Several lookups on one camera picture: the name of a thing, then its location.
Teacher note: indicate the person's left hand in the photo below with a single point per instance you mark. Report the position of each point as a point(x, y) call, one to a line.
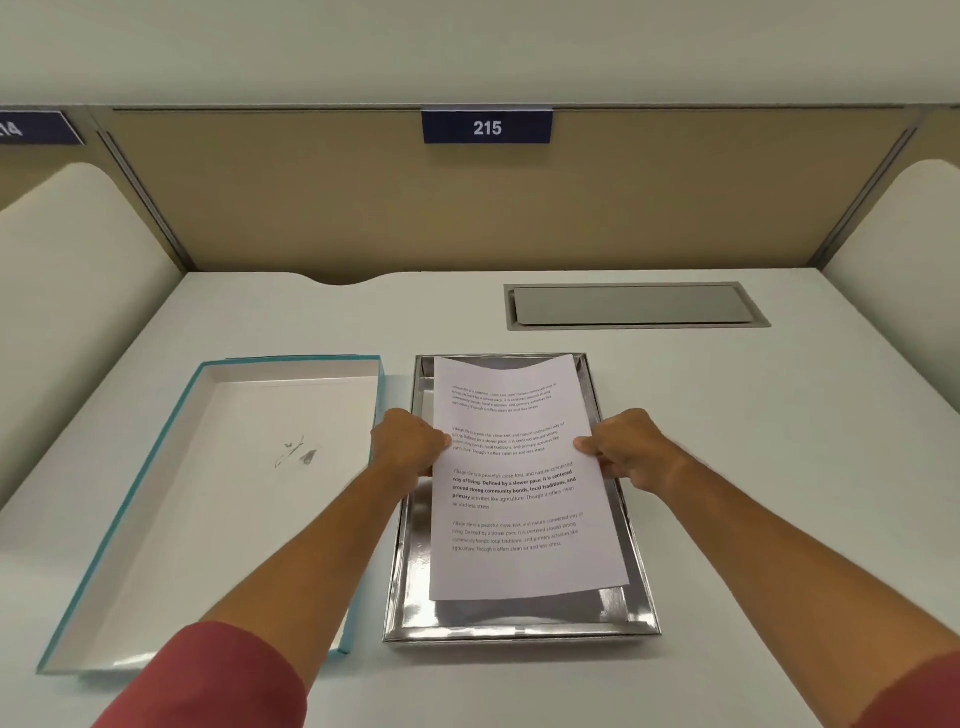
point(401, 444)

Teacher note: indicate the person's right hand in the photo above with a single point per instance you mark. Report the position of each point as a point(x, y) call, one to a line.
point(630, 448)

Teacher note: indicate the person's left thumb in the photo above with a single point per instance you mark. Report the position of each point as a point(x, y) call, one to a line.
point(439, 444)

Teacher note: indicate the person's right thumb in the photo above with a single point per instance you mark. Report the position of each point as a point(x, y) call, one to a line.
point(592, 448)

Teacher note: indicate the printed white paper sheet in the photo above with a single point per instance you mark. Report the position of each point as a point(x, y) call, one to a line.
point(517, 480)

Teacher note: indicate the person's right forearm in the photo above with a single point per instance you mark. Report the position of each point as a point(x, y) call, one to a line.
point(795, 577)

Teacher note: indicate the person's left forearm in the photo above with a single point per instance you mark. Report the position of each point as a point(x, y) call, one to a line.
point(285, 570)

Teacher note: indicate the shiny silver box tray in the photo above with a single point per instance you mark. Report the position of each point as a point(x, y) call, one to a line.
point(525, 611)

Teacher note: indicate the teal-edged white box lid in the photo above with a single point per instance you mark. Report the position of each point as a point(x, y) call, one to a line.
point(217, 495)

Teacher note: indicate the beige desk partition panel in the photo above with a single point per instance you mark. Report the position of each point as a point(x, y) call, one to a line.
point(495, 191)

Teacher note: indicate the blue number sign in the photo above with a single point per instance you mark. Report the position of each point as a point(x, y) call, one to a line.
point(34, 127)
point(487, 126)

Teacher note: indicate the white side divider panel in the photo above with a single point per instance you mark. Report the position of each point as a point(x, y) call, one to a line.
point(900, 277)
point(75, 315)

